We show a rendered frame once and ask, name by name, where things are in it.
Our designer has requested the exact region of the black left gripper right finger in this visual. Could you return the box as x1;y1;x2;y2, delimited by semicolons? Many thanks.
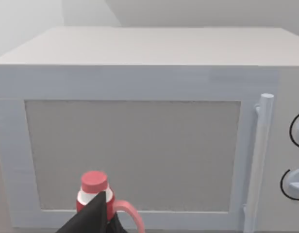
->
107;211;127;233

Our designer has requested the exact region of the red bottle with pink handle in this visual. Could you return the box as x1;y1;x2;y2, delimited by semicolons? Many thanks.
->
75;170;146;233

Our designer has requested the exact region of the pale blue door handle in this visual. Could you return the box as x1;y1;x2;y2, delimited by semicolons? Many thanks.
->
242;93;275;233

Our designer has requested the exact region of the pale microwave oven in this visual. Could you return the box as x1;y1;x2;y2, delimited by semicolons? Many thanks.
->
0;26;299;233

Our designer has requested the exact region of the pale blue microwave door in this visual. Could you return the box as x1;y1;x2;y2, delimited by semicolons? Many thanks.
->
0;64;280;231

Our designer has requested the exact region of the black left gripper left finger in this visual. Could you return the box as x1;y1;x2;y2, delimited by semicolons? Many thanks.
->
54;191;108;233

